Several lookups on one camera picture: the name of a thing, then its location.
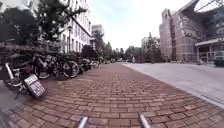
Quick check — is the street lamp pole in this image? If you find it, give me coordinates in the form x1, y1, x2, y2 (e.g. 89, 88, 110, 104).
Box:
67, 25, 73, 54

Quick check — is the brown brick building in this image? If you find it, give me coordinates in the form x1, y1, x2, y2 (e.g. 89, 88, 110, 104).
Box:
158, 0, 224, 63

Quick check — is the red brick path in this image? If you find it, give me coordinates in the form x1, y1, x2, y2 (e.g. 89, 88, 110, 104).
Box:
0, 62, 224, 128

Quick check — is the grey paved road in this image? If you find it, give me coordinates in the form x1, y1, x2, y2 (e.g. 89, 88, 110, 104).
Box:
122, 61, 224, 108

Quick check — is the dark hedge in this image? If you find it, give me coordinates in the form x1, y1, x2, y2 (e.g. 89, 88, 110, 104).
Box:
0, 7, 43, 69

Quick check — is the distant pale building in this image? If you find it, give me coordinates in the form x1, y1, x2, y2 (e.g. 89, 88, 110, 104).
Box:
89, 23, 105, 48

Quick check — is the row of parked bicycles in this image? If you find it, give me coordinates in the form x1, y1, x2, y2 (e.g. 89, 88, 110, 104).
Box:
0, 49, 101, 100

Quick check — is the row of trees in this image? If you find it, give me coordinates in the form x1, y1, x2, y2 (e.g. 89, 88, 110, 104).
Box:
93, 31, 125, 63

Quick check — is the robot's own part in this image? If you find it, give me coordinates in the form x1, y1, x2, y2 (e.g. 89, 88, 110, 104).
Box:
138, 114, 152, 128
77, 116, 90, 128

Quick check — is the white multi-storey building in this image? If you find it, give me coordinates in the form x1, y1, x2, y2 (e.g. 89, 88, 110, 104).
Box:
28, 0, 93, 54

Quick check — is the large green tree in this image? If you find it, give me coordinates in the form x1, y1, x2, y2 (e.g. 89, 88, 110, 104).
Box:
33, 0, 88, 43

